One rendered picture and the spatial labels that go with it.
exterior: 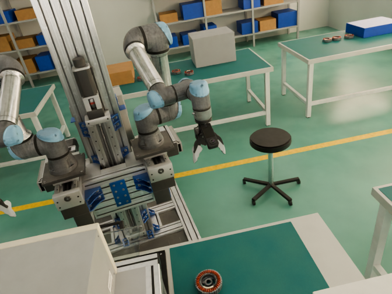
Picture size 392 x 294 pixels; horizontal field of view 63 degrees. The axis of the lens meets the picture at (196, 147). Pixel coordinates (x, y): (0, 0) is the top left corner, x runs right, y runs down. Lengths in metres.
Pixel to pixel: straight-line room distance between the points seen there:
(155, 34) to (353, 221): 2.05
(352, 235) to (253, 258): 1.32
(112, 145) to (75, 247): 1.04
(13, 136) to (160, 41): 0.76
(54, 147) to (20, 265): 0.90
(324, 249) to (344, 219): 1.25
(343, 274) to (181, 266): 0.68
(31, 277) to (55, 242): 0.11
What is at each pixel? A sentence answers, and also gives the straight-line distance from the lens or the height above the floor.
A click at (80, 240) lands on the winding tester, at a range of 0.96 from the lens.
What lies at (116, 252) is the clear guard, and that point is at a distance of 1.24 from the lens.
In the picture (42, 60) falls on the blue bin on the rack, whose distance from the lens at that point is 7.41.
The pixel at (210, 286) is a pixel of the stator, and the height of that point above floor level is 0.79.
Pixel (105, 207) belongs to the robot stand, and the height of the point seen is 0.74.
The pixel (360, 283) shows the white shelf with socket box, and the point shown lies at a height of 1.21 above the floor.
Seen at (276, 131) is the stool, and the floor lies 0.56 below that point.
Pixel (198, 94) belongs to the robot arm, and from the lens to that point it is 1.25.
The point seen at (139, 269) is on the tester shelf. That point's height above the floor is 1.11.
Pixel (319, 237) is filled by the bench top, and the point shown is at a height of 0.75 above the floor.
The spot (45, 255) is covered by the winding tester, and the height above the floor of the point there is 1.32.
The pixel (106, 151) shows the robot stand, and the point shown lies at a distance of 1.95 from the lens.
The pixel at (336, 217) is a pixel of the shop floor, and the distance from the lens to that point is 2.82.
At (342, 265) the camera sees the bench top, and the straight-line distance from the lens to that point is 1.54.
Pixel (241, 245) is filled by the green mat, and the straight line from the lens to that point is 1.57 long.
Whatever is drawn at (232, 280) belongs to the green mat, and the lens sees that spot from 1.46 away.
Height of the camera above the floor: 1.94
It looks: 31 degrees down
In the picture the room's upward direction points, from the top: 9 degrees counter-clockwise
